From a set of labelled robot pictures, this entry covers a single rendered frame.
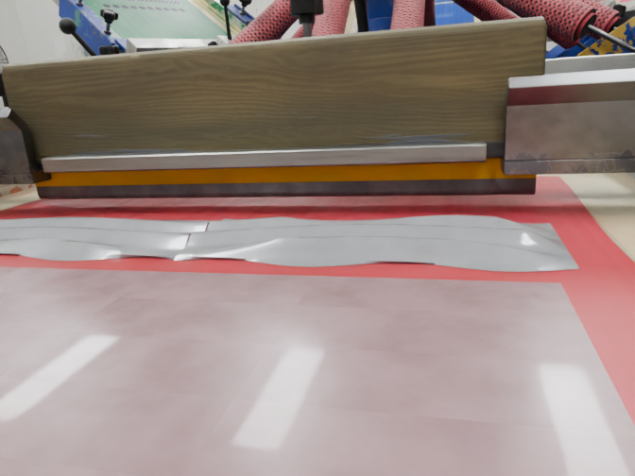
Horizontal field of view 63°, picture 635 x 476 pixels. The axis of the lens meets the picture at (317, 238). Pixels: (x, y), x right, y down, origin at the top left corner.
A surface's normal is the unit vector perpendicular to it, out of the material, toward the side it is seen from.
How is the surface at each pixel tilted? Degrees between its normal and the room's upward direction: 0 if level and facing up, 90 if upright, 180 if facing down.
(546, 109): 90
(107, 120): 90
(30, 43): 90
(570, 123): 90
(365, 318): 0
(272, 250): 38
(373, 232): 33
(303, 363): 0
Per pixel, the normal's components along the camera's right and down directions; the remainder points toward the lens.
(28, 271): -0.07, -0.96
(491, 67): -0.24, 0.29
